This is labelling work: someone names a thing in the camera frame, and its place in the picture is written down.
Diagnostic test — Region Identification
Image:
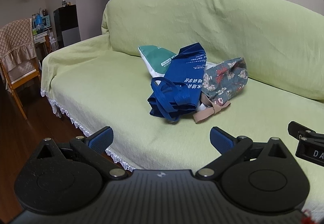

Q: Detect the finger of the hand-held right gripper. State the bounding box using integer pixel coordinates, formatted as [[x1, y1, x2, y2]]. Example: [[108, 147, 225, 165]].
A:
[[288, 121, 324, 167]]

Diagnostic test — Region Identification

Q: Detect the grey floral fabric bag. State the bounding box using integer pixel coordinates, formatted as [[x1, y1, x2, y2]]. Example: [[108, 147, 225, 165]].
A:
[[193, 57, 248, 124]]

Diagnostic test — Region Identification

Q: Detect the blue kettle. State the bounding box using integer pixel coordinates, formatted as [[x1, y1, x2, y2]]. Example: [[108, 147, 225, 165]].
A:
[[34, 13, 44, 31]]

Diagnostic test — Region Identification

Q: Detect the blue shopping bag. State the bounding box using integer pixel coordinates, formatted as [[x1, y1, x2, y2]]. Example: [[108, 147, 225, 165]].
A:
[[147, 43, 207, 123]]

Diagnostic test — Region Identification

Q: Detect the black mini fridge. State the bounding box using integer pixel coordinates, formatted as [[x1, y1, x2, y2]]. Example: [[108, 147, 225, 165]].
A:
[[53, 4, 81, 48]]

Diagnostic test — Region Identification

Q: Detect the white side table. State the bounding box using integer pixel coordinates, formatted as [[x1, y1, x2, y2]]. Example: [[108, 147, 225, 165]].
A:
[[32, 27, 59, 62]]

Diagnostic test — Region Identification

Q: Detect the green and white bag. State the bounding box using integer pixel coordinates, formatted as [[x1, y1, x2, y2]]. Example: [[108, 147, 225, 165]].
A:
[[138, 45, 181, 79]]

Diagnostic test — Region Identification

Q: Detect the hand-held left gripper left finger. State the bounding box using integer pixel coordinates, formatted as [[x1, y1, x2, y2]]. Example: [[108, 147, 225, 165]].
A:
[[35, 126, 128, 179]]

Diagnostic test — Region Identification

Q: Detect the wooden chair quilted beige cover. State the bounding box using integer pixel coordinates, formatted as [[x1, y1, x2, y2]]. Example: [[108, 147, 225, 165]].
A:
[[0, 18, 42, 120]]

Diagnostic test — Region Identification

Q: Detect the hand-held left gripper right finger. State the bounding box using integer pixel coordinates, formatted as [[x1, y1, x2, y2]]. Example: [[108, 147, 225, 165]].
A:
[[196, 126, 291, 179]]

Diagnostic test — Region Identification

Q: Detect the green covered sofa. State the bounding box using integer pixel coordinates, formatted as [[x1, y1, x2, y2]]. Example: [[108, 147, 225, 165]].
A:
[[40, 0, 324, 214]]

